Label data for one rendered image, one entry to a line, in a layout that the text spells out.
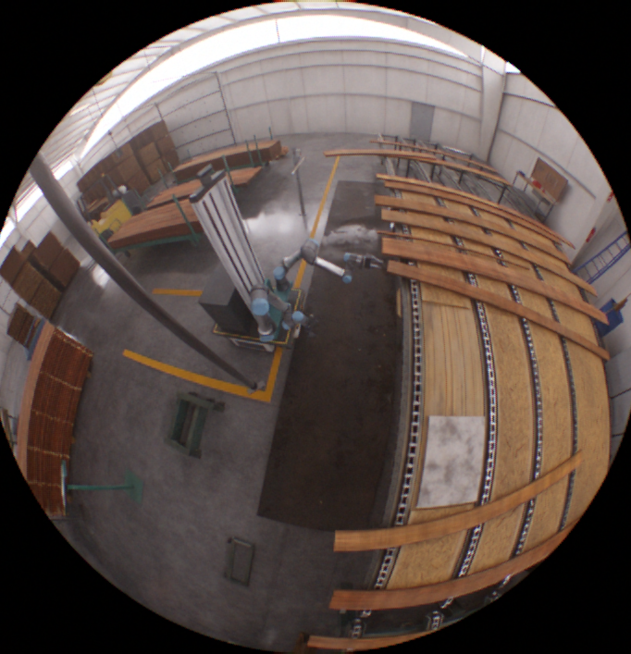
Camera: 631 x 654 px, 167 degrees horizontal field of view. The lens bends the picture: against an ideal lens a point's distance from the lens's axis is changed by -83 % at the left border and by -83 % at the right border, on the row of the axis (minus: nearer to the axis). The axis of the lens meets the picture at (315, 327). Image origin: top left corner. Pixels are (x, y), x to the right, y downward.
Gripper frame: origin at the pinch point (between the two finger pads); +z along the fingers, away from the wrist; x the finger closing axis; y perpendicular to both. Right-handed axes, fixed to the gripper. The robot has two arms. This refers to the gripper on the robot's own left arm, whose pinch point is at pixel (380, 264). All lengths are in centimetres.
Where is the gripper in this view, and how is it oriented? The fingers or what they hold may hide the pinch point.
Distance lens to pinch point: 188.5
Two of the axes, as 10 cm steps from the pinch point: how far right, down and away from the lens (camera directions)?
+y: 3.3, -8.5, 4.2
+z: 9.4, 2.5, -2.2
